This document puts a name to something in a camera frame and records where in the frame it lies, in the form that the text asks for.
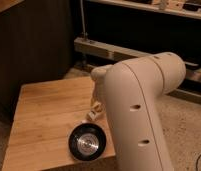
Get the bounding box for dark wooden cabinet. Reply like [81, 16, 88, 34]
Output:
[0, 0, 73, 122]

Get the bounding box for white plastic bottle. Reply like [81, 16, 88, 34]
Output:
[87, 102, 103, 122]

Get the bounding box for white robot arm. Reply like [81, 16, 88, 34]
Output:
[91, 52, 186, 171]

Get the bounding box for black ceramic bowl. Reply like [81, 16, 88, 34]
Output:
[68, 123, 107, 161]

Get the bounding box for metal shelf frame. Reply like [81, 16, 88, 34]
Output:
[74, 0, 201, 104]

